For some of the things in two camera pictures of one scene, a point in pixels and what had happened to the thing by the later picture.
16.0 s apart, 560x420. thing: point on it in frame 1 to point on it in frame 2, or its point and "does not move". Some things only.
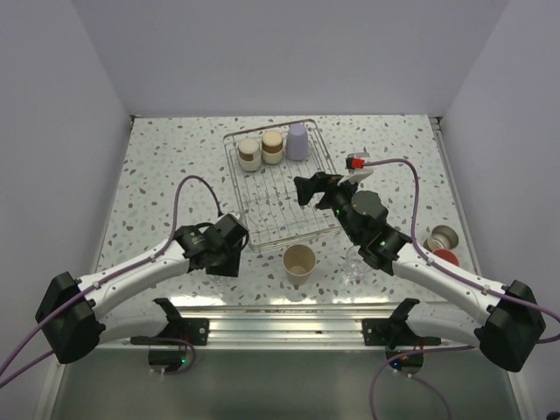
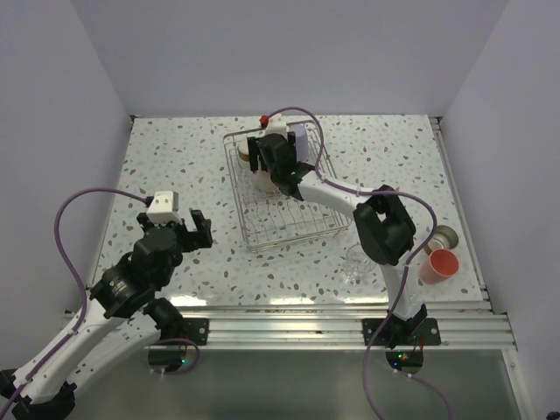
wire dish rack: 274,213 does not move
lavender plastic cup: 297,147 does not move
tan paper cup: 298,261 to 263,182
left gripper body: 227,263 to 185,241
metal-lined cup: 249,154 does not move
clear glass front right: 356,270 does not move
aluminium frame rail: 297,325 does not move
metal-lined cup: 442,237 does not move
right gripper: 320,182 to 254,153
